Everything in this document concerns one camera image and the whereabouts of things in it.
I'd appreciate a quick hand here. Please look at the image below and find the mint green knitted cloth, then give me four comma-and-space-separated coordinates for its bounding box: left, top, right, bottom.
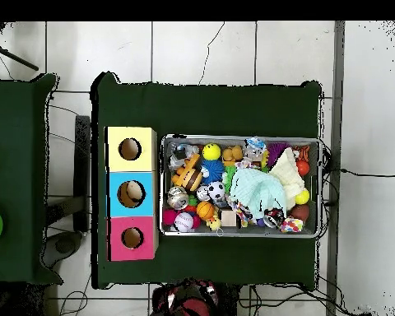
229, 167, 288, 221

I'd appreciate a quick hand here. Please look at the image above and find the wooden box with three holes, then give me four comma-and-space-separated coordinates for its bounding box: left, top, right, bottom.
105, 126, 159, 263

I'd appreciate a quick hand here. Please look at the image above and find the blue fuzzy puffer ball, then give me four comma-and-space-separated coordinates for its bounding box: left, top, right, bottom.
200, 159, 225, 185

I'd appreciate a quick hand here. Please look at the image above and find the black and white soccer ball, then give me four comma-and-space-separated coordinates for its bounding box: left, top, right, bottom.
207, 180, 225, 201

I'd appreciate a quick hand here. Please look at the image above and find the yellow smiley ball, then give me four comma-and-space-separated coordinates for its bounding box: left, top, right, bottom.
202, 142, 222, 161

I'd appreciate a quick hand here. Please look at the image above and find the small orange basketball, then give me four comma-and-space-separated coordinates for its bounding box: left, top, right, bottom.
196, 201, 216, 221

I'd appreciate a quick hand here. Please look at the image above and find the white baseball with red stitching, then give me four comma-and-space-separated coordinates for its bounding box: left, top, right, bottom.
174, 211, 194, 233

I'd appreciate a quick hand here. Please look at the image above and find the yellow duck plush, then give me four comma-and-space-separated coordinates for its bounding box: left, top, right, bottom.
205, 215, 224, 237

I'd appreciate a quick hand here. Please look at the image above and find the purple spiky ball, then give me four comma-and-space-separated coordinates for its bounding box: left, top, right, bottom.
266, 141, 290, 165

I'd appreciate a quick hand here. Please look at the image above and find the cream knitted cloth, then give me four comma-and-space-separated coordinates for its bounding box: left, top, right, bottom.
269, 146, 305, 210

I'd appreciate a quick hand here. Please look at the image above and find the dark green side table cloth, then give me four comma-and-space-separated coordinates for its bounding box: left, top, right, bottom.
0, 72, 64, 286

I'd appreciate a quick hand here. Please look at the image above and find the black tripod leg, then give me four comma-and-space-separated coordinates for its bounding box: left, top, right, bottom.
0, 40, 40, 72

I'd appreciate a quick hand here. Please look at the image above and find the wire mesh bin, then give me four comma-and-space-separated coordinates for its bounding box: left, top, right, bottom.
160, 132, 323, 239

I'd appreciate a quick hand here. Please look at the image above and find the black floor cable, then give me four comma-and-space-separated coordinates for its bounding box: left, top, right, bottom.
340, 168, 395, 179

